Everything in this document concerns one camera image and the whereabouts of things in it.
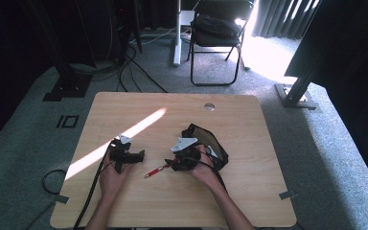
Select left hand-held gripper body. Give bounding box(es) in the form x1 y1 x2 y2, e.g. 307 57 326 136
109 134 133 174

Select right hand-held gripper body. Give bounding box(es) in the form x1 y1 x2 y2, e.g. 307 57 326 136
171 137 202 172

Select red pen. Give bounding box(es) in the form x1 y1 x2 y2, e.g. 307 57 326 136
143 162 174 179

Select black mesh pencil case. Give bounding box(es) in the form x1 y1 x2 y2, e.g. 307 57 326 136
181 123 230 172

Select person's right hand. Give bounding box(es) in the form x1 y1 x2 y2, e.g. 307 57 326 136
189 144 222 191

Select person's left hand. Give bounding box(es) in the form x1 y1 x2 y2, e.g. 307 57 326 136
99 149 133 200

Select black floor tape marks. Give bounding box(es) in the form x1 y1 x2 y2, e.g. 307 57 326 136
55 114 81 129

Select black stand with square base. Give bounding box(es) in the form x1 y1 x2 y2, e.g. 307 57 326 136
28 0 94 103

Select grey floor tape piece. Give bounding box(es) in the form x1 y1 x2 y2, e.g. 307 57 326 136
278 190 299 201

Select black folding chair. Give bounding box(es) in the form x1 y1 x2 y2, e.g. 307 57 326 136
186 0 256 87

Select white desk leg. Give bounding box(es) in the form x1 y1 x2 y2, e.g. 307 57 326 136
172 0 184 67

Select black stand with grey base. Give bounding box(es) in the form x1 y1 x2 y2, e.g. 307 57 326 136
274 63 321 110

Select black bag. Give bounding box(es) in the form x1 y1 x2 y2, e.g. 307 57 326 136
193 13 242 40

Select grey curtain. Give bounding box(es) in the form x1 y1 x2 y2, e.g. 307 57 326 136
252 0 321 41

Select black floor cables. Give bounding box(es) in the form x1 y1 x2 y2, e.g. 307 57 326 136
116 42 170 94

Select black floor cable loop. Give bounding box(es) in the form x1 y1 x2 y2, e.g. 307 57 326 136
41 169 68 196

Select white floor cable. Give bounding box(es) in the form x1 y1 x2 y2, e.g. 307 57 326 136
128 26 177 46

